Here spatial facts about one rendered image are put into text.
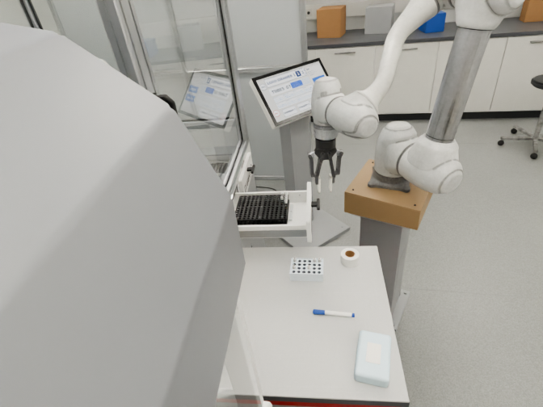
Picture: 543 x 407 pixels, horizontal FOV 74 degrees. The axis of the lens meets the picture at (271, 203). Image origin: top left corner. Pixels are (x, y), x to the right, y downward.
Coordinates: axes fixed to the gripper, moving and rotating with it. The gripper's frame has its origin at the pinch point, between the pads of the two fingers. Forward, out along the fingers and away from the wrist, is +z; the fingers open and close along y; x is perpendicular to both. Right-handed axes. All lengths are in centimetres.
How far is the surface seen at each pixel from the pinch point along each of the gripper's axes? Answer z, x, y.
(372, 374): 20, 68, -1
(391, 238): 39, -7, -34
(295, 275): 22.4, 26.7, 15.5
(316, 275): 21.8, 28.2, 7.9
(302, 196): 14.0, -12.8, 7.5
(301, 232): 15.0, 11.2, 10.9
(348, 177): 98, -162, -53
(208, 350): -41, 97, 31
